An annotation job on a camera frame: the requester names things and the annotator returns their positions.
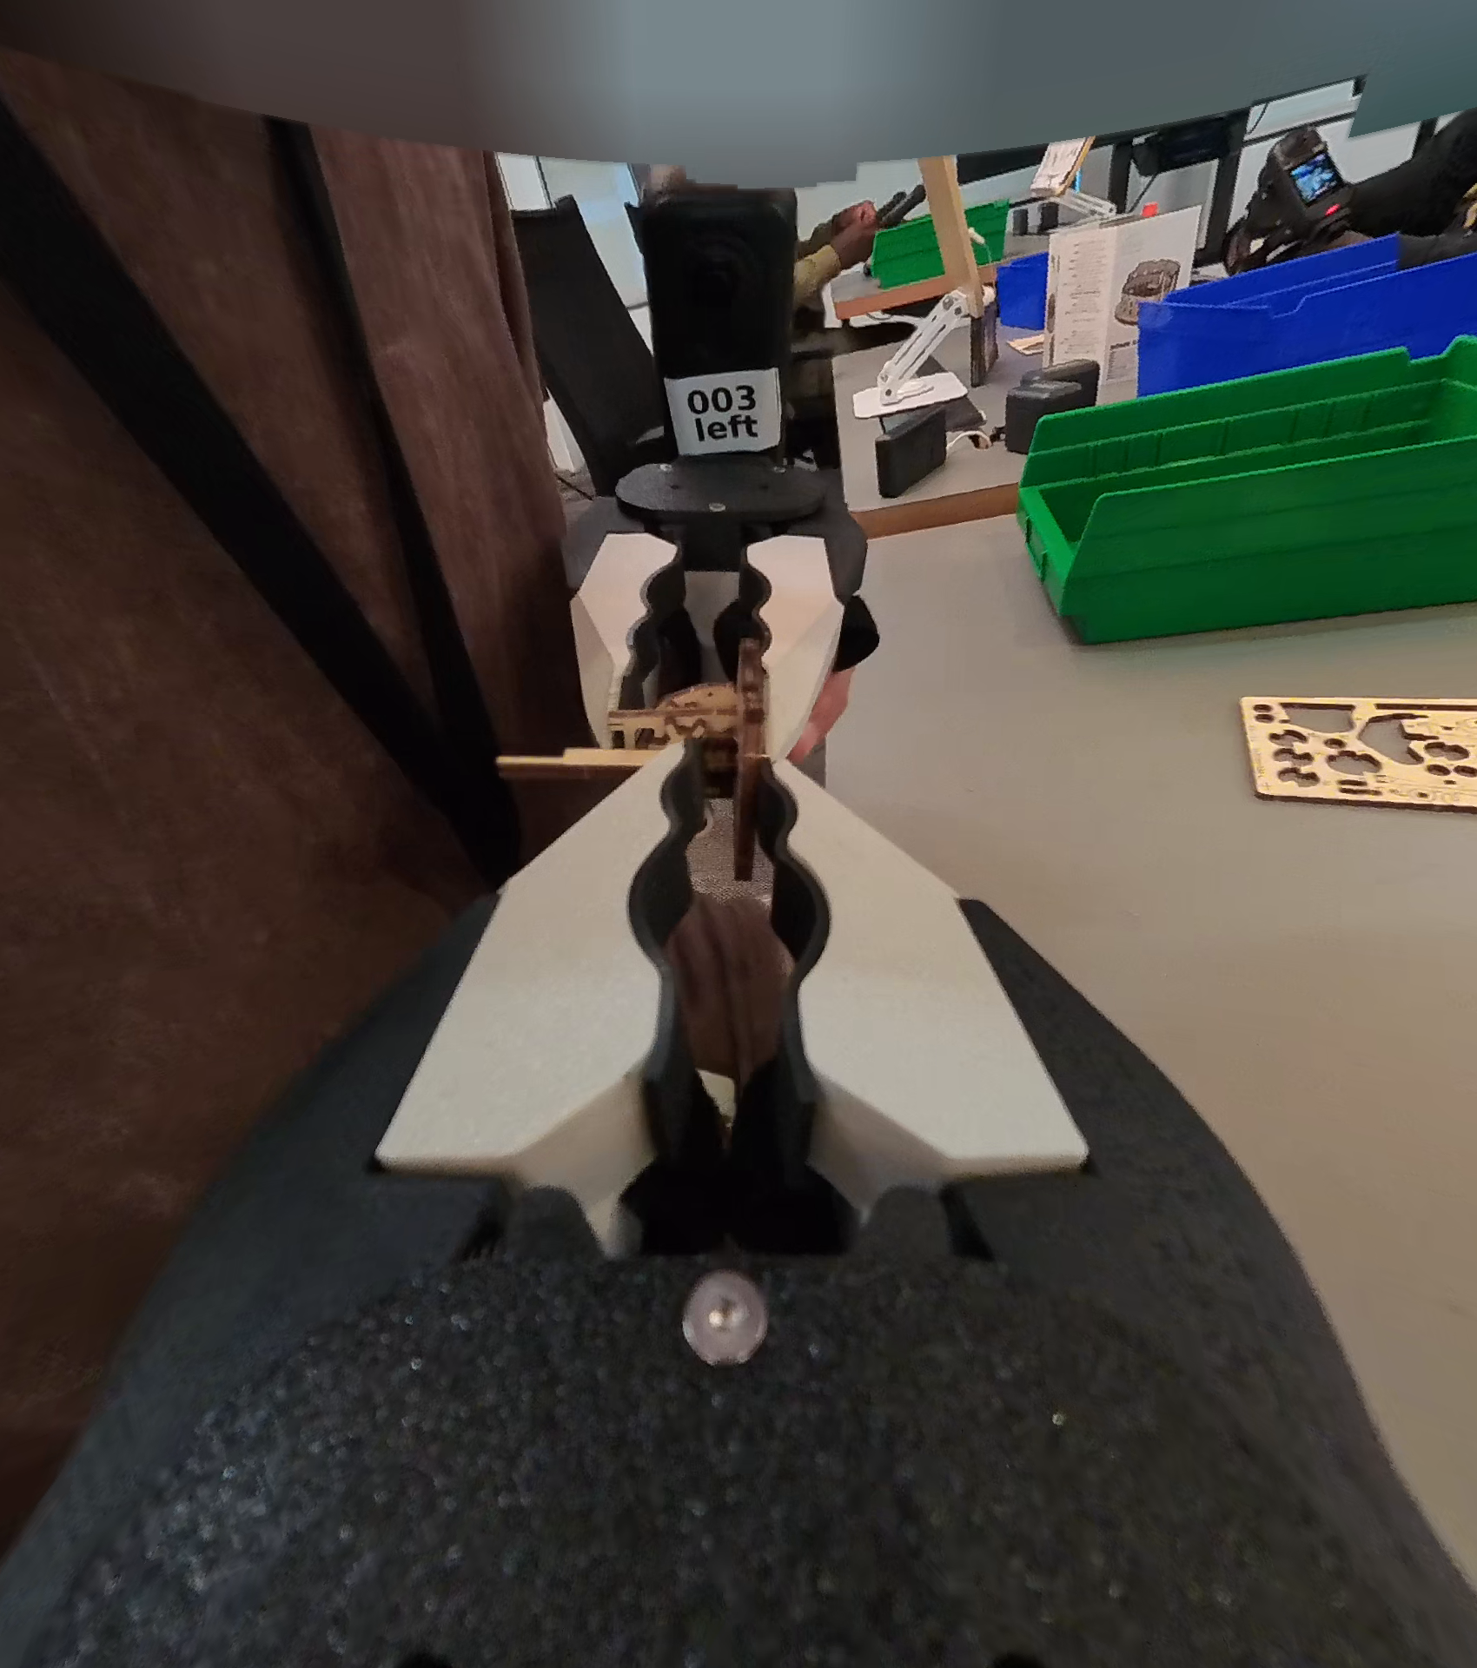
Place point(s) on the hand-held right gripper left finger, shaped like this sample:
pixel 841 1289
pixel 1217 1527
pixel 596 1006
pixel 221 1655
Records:
pixel 530 1028

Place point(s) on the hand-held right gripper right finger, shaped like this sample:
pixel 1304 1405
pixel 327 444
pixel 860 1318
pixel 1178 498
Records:
pixel 921 1028

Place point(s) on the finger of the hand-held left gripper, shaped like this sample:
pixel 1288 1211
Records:
pixel 803 611
pixel 608 611

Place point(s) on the wooden model piece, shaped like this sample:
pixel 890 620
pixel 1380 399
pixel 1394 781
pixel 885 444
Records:
pixel 753 710

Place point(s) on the person's left hand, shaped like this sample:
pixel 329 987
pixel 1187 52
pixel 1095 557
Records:
pixel 824 715

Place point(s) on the black office chair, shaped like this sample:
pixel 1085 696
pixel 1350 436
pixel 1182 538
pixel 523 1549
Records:
pixel 582 364

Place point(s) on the small black box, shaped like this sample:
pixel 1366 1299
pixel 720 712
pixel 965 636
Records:
pixel 911 455
pixel 1052 406

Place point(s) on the green plastic bin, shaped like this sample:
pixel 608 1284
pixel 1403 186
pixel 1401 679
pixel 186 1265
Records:
pixel 921 253
pixel 1272 573

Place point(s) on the white articulated desk stand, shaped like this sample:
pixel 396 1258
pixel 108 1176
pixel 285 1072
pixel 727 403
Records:
pixel 902 391

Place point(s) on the wooden slat stand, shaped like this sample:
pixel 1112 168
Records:
pixel 954 246

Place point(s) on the instruction booklet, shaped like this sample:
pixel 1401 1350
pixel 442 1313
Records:
pixel 1085 286

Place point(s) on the person in brown shirt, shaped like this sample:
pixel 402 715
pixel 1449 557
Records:
pixel 99 781

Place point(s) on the wooden cutout sheet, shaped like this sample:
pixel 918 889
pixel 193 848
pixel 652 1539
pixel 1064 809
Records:
pixel 1403 788

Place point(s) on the blue plastic bin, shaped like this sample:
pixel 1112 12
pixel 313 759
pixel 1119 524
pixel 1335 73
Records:
pixel 1272 338

